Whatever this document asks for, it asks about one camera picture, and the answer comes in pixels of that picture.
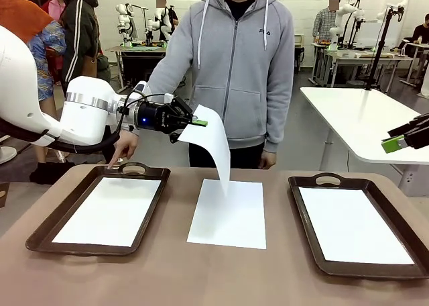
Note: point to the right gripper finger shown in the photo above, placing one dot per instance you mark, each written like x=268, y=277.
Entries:
x=402, y=143
x=414, y=125

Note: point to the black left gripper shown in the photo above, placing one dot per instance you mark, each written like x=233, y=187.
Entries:
x=154, y=116

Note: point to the white A4 paper sheet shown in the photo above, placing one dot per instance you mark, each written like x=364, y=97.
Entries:
x=107, y=212
x=211, y=135
x=355, y=225

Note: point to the person's left forearm grey sleeve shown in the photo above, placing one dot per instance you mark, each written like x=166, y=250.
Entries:
x=281, y=118

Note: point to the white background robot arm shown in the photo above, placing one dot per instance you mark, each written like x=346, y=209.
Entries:
x=157, y=22
x=345, y=17
x=125, y=24

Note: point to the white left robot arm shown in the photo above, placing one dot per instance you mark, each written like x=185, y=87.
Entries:
x=83, y=111

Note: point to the person's right forearm grey sleeve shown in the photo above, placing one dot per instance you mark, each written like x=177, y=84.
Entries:
x=161, y=81

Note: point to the person's right hand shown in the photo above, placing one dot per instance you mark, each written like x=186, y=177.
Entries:
x=125, y=148

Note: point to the person's left hand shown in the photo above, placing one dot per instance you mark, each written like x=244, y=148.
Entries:
x=268, y=159

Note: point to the white table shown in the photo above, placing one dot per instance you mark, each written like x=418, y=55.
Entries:
x=368, y=118

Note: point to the person in grey hoodie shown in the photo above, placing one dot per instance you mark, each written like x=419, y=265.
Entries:
x=234, y=67

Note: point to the grey background work table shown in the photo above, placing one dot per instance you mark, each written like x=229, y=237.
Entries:
x=140, y=52
x=368, y=59

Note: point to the black tripod stand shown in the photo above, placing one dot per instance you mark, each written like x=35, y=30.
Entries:
x=378, y=51

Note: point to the seated person in black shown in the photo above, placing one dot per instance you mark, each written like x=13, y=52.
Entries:
x=422, y=29

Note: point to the dark-haired background person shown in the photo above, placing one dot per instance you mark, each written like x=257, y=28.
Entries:
x=169, y=14

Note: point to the white A4 paper stack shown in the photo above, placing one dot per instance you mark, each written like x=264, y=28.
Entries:
x=234, y=225

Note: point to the brown plastic tray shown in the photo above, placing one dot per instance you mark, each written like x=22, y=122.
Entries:
x=311, y=239
x=40, y=242

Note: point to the person in dark striped jacket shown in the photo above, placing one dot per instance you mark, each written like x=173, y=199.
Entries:
x=80, y=34

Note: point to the person in plaid shirt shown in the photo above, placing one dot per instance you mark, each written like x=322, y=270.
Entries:
x=325, y=21

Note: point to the black bag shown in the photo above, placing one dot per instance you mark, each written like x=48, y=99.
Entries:
x=50, y=173

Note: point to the beige box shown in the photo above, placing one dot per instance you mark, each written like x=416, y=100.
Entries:
x=299, y=41

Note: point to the person in pink top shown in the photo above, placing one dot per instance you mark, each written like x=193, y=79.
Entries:
x=55, y=5

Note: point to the white round stand base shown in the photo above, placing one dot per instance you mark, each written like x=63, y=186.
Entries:
x=6, y=155

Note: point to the brown object at edge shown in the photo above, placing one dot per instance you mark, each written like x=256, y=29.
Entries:
x=4, y=195

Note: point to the person in orange top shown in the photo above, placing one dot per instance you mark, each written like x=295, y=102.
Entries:
x=20, y=14

